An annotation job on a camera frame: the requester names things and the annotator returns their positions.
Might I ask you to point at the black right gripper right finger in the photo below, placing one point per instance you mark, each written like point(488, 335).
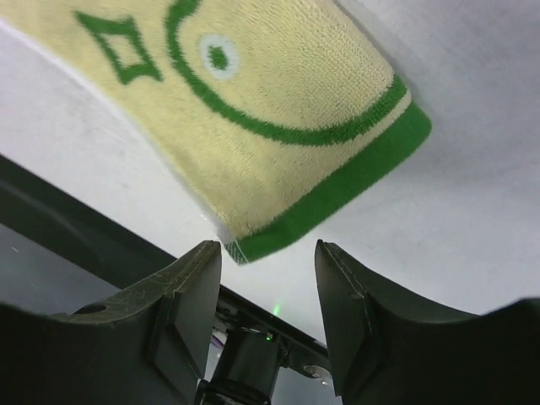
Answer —
point(389, 345)

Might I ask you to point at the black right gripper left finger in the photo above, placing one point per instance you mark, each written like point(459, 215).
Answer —
point(147, 344)

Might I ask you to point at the green and yellow patterned towel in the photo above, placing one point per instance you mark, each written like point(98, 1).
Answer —
point(274, 113)

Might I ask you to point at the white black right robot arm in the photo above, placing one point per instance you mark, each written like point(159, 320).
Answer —
point(244, 367)

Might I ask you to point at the aluminium frame rail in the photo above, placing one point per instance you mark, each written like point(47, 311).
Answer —
point(61, 223)

